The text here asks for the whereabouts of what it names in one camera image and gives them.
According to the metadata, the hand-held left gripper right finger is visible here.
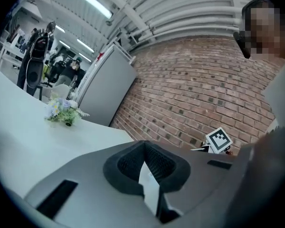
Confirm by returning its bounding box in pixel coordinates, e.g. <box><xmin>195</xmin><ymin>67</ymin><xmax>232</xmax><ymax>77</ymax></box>
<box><xmin>144</xmin><ymin>140</ymin><xmax>241</xmax><ymax>225</ymax></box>

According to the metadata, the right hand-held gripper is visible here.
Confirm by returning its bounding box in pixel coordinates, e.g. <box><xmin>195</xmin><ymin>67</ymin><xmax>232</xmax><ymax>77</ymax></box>
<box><xmin>199</xmin><ymin>126</ymin><xmax>234</xmax><ymax>154</ymax></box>

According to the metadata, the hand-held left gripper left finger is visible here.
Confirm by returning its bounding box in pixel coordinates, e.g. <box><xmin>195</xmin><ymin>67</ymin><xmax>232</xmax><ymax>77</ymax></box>
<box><xmin>23</xmin><ymin>140</ymin><xmax>157</xmax><ymax>228</ymax></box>

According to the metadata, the artificial flower bouquet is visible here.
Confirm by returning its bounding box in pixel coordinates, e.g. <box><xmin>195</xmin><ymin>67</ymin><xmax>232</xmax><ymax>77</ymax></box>
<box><xmin>44</xmin><ymin>91</ymin><xmax>90</xmax><ymax>127</ymax></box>

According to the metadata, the pale grey chair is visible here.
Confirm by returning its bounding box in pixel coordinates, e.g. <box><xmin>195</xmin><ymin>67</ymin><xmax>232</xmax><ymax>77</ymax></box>
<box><xmin>46</xmin><ymin>83</ymin><xmax>71</xmax><ymax>102</ymax></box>

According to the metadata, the grey metal cabinet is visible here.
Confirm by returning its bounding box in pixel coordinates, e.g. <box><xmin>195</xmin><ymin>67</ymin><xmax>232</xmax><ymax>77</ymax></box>
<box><xmin>77</xmin><ymin>44</ymin><xmax>138</xmax><ymax>127</ymax></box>

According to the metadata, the white ceiling pipe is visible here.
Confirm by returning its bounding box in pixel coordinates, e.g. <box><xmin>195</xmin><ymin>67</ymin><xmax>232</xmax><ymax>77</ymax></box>
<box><xmin>123</xmin><ymin>6</ymin><xmax>243</xmax><ymax>43</ymax></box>

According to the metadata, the person's head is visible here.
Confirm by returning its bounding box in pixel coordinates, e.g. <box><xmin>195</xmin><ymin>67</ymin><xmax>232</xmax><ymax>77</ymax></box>
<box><xmin>234</xmin><ymin>0</ymin><xmax>285</xmax><ymax>59</ymax></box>

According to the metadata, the black office chair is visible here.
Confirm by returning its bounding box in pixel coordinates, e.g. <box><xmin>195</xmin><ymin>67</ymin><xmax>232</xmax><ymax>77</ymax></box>
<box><xmin>25</xmin><ymin>31</ymin><xmax>51</xmax><ymax>97</ymax></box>

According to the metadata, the ceiling strip light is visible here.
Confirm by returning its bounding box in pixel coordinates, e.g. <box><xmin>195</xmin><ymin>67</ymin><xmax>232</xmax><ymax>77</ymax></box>
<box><xmin>76</xmin><ymin>38</ymin><xmax>95</xmax><ymax>54</ymax></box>
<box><xmin>58</xmin><ymin>39</ymin><xmax>71</xmax><ymax>50</ymax></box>
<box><xmin>78</xmin><ymin>0</ymin><xmax>114</xmax><ymax>19</ymax></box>

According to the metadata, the black head-mounted camera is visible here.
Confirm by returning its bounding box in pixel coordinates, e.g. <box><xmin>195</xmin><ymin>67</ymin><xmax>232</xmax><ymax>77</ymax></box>
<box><xmin>233</xmin><ymin>31</ymin><xmax>252</xmax><ymax>59</ymax></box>

